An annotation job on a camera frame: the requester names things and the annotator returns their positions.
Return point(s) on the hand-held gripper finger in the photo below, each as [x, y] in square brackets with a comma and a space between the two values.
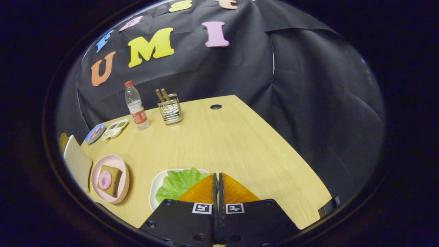
[221, 192]
[215, 190]

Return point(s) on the green lettuce leaf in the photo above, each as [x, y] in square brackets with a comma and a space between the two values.
[178, 185]

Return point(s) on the white square plate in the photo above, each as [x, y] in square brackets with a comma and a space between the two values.
[156, 185]

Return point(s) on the bread slice under ham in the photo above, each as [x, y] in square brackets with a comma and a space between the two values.
[116, 176]

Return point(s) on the black table edge clip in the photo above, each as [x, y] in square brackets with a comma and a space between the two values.
[328, 207]

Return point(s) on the clear water bottle red cap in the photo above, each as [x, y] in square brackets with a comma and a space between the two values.
[137, 113]

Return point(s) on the pink round plate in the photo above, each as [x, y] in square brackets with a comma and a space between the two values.
[109, 159]

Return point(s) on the pink ham slice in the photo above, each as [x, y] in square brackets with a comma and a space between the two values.
[105, 180]

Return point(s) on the white divided condiment tray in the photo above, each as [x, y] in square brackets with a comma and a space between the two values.
[115, 132]

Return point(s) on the black backdrop cloth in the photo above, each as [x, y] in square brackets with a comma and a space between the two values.
[240, 68]

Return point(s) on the blue plate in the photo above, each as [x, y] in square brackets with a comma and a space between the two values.
[90, 139]

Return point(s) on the white toaster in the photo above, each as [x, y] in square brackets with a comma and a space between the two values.
[77, 161]

